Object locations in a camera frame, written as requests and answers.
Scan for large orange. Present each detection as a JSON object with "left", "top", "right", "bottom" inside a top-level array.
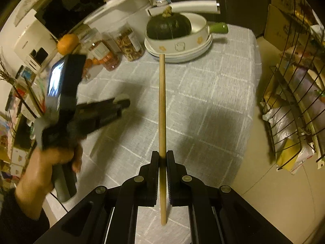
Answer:
[{"left": 56, "top": 34, "right": 80, "bottom": 56}]

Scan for person's left hand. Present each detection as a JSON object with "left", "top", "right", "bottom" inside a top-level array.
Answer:
[{"left": 29, "top": 144, "right": 84, "bottom": 183}]

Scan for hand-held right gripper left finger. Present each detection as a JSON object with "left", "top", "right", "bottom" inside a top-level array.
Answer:
[{"left": 33, "top": 151, "right": 161, "bottom": 244}]

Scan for grey refrigerator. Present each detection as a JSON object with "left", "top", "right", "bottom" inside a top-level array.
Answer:
[{"left": 147, "top": 0, "right": 272, "bottom": 38}]

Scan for tall jar red label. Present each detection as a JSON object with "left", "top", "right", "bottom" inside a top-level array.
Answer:
[{"left": 81, "top": 28, "right": 121, "bottom": 72}]

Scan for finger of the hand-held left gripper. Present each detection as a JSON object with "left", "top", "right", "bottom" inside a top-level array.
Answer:
[
  {"left": 76, "top": 110, "right": 124, "bottom": 135},
  {"left": 76, "top": 95, "right": 131, "bottom": 117}
]

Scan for cardboard box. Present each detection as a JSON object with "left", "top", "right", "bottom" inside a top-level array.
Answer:
[{"left": 264, "top": 0, "right": 315, "bottom": 54}]

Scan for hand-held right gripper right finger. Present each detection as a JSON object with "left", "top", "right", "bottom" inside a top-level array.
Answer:
[{"left": 166, "top": 150, "right": 293, "bottom": 244}]

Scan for wooden chopstick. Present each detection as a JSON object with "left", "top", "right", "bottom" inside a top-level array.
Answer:
[{"left": 159, "top": 54, "right": 168, "bottom": 226}]

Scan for green pumpkin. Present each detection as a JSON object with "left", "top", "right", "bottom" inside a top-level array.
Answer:
[{"left": 146, "top": 7, "right": 192, "bottom": 40}]

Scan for white bowl green handle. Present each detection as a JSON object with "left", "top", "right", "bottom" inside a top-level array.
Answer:
[{"left": 145, "top": 12, "right": 229, "bottom": 52}]

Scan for white air fryer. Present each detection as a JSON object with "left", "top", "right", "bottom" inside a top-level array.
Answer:
[{"left": 13, "top": 9, "right": 60, "bottom": 70}]

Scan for glass jar with cork lid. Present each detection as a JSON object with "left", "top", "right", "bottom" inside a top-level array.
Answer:
[{"left": 81, "top": 54, "right": 107, "bottom": 82}]

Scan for dried branches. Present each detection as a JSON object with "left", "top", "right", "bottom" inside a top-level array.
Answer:
[{"left": 0, "top": 58, "right": 16, "bottom": 84}]

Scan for jar of dried rings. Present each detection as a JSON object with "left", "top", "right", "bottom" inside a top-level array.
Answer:
[{"left": 109, "top": 27, "right": 145, "bottom": 62}]

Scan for metal shelf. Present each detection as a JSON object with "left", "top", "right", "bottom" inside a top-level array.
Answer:
[{"left": 0, "top": 81, "right": 38, "bottom": 181}]

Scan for white electric pot with handle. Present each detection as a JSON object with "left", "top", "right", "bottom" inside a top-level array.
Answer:
[{"left": 82, "top": 0, "right": 221, "bottom": 31}]

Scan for white plate stack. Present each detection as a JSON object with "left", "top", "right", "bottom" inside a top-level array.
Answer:
[{"left": 144, "top": 37, "right": 213, "bottom": 64}]

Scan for person's left forearm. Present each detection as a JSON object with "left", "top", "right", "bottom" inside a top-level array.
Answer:
[{"left": 0, "top": 173, "right": 55, "bottom": 244}]

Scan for black microwave oven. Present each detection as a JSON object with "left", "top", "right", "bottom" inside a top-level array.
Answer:
[{"left": 34, "top": 0, "right": 149, "bottom": 40}]

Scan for floral cloth cover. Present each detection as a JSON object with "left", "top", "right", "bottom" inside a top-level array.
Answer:
[{"left": 14, "top": 0, "right": 66, "bottom": 27}]

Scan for black wire rack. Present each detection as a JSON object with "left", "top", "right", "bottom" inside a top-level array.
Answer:
[{"left": 259, "top": 0, "right": 325, "bottom": 171}]

